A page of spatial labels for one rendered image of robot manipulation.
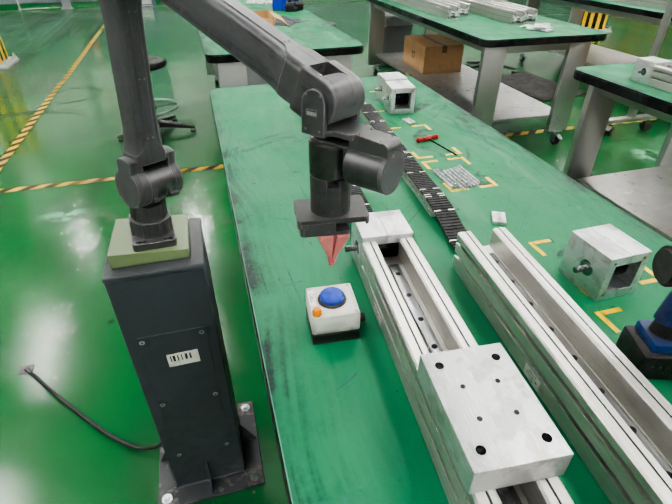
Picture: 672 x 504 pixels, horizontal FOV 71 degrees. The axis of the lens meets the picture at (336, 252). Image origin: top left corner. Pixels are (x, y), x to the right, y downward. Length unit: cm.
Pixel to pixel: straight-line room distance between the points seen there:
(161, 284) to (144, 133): 31
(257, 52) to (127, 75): 31
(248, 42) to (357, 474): 57
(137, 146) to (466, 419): 71
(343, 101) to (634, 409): 54
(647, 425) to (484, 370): 22
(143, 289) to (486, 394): 71
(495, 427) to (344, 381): 26
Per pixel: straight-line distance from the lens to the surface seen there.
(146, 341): 113
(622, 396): 75
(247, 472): 157
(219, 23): 70
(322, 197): 64
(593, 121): 279
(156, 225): 102
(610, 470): 71
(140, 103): 92
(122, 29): 89
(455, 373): 60
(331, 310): 76
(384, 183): 58
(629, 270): 102
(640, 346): 85
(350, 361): 76
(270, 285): 91
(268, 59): 64
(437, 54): 475
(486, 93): 349
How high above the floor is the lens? 135
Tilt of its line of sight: 35 degrees down
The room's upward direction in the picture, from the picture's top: straight up
